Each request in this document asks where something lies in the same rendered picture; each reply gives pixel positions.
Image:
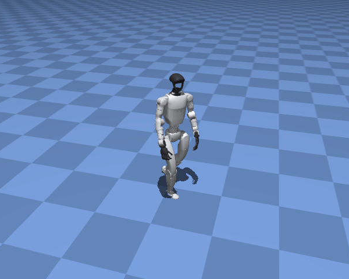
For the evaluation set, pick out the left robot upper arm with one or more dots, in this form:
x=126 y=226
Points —
x=190 y=106

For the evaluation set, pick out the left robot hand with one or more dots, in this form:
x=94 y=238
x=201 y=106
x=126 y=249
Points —
x=196 y=139

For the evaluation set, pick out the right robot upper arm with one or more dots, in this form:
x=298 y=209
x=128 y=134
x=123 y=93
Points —
x=161 y=103

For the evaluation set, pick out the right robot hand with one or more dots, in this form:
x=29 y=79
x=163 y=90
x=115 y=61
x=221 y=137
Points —
x=164 y=152

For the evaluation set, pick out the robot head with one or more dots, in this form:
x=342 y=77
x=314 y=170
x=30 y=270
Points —
x=175 y=79

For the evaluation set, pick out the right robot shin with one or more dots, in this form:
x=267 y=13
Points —
x=170 y=180

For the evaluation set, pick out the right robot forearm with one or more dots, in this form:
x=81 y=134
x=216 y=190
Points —
x=160 y=133

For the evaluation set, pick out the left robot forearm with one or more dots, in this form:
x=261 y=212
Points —
x=194 y=125

